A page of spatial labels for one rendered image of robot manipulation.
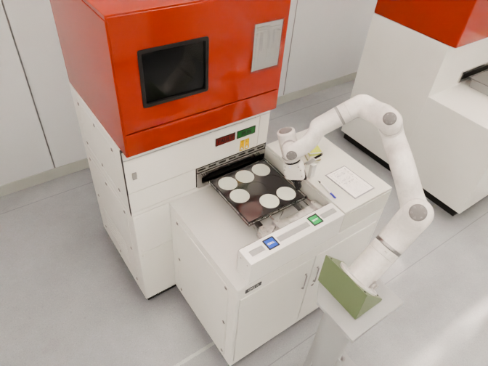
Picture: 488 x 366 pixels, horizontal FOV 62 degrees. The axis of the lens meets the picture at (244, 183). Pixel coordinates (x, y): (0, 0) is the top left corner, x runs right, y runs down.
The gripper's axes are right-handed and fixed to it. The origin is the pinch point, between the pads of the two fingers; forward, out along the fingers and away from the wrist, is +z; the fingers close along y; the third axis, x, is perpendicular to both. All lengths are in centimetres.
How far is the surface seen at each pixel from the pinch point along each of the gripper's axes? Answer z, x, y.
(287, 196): 5.9, -1.8, -6.1
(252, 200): 0.7, -13.0, -20.3
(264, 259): 2.9, -47.9, -0.7
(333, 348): 63, -46, 20
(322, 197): 8.0, 0.8, 10.8
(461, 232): 131, 116, 75
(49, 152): -2, 27, -214
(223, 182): -5.8, -7.3, -37.8
